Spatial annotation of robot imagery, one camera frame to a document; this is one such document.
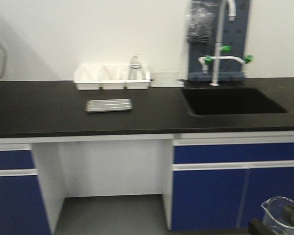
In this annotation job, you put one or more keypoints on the blue left cabinet drawer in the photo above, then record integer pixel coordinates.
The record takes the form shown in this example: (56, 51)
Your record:
(16, 159)

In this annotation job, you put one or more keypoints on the silver metal tray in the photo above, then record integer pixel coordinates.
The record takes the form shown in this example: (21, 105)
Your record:
(108, 105)

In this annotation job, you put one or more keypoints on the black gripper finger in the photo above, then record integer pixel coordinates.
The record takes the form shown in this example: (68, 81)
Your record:
(287, 215)
(256, 227)

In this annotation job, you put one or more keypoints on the blue right cabinet doors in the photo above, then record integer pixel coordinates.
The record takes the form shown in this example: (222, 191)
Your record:
(226, 198)

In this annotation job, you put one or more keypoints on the black bench sink basin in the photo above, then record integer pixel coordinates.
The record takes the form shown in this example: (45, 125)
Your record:
(230, 101)

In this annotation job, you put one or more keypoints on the blue left cabinet door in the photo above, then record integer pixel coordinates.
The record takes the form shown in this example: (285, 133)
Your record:
(22, 210)

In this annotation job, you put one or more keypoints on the clear plastic rack box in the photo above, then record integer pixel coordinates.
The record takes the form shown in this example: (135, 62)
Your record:
(166, 78)

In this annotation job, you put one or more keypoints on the grey pegboard drying rack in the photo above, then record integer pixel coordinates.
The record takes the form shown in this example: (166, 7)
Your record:
(234, 36)

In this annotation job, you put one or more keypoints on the clear glass beaker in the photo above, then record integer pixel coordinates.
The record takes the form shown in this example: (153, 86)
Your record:
(279, 215)

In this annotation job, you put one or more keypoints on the blue right cabinet drawer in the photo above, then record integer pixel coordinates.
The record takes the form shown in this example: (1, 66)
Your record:
(225, 153)

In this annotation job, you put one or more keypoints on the clear glass conical flask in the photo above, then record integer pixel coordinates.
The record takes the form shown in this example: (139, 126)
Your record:
(135, 69)

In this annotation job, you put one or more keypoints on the white compartment organizer tray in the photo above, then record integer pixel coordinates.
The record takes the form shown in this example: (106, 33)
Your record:
(108, 77)

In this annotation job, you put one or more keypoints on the plastic bag of pegs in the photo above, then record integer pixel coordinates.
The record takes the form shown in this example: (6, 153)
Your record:
(201, 17)

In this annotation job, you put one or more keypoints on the blue cabinet drawer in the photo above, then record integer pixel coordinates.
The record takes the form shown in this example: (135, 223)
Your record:
(225, 153)
(16, 159)

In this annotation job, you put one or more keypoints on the white gooseneck lab faucet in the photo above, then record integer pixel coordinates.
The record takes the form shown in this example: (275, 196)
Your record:
(219, 48)

